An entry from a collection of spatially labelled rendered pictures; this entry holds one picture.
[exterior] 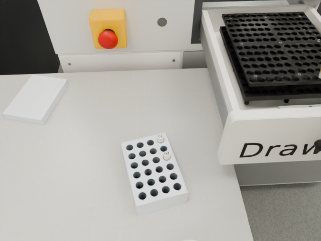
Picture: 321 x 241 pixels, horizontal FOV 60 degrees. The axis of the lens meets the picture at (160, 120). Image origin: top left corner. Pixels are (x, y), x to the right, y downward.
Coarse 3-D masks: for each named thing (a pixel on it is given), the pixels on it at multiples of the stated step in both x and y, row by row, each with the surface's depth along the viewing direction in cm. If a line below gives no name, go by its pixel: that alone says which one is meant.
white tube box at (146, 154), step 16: (128, 144) 50; (144, 144) 49; (160, 144) 49; (128, 160) 47; (144, 160) 48; (160, 160) 47; (128, 176) 45; (144, 176) 45; (160, 176) 46; (176, 176) 46; (144, 192) 44; (160, 192) 43; (176, 192) 43; (144, 208) 43; (160, 208) 45
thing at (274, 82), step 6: (246, 78) 46; (252, 78) 46; (258, 78) 46; (264, 78) 46; (270, 78) 46; (276, 78) 46; (282, 78) 46; (288, 78) 46; (294, 78) 46; (300, 78) 46; (306, 78) 46; (318, 78) 46; (252, 84) 45; (258, 84) 45; (264, 84) 45; (270, 84) 45; (276, 84) 45; (282, 84) 45; (288, 84) 45; (294, 84) 45; (300, 84) 45; (306, 84) 45
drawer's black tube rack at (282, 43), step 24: (240, 24) 56; (264, 24) 57; (288, 24) 57; (312, 24) 56; (240, 48) 52; (264, 48) 52; (288, 48) 51; (312, 48) 51; (240, 72) 52; (264, 72) 47; (288, 72) 47; (312, 72) 47; (264, 96) 47; (288, 96) 47; (312, 96) 48
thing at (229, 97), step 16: (208, 16) 60; (320, 16) 60; (208, 32) 56; (320, 32) 58; (208, 48) 56; (224, 48) 62; (208, 64) 56; (224, 64) 49; (224, 80) 46; (224, 96) 46; (240, 96) 52; (224, 112) 46
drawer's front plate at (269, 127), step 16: (240, 112) 37; (256, 112) 37; (272, 112) 37; (288, 112) 37; (304, 112) 37; (320, 112) 37; (224, 128) 40; (240, 128) 37; (256, 128) 38; (272, 128) 38; (288, 128) 38; (304, 128) 38; (320, 128) 38; (224, 144) 40; (240, 144) 40; (272, 144) 41; (288, 144) 41; (304, 144) 41; (224, 160) 43; (240, 160) 44; (256, 160) 44; (272, 160) 44; (288, 160) 44; (304, 160) 45
